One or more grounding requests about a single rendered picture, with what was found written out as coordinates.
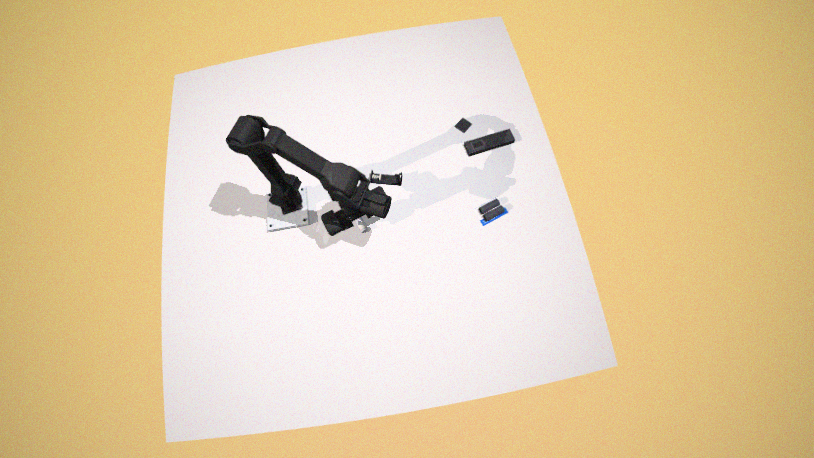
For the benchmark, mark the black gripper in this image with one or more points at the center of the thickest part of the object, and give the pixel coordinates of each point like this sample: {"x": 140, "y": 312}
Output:
{"x": 341, "y": 220}

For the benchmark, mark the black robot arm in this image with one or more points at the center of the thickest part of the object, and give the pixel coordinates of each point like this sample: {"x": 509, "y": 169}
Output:
{"x": 340, "y": 180}

